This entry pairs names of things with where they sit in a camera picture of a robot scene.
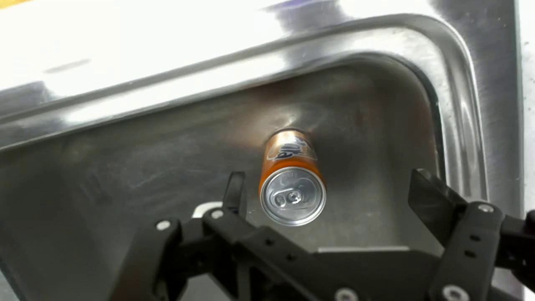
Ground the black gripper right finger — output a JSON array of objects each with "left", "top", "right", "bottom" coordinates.
[{"left": 406, "top": 168, "right": 535, "bottom": 301}]

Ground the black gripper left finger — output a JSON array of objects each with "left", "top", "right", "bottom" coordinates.
[{"left": 107, "top": 171, "right": 358, "bottom": 301}]

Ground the orange soda can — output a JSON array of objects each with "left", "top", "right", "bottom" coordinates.
[{"left": 258, "top": 129, "right": 330, "bottom": 230}]

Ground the stainless steel double sink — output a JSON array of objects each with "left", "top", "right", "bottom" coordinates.
[{"left": 0, "top": 0, "right": 525, "bottom": 301}]

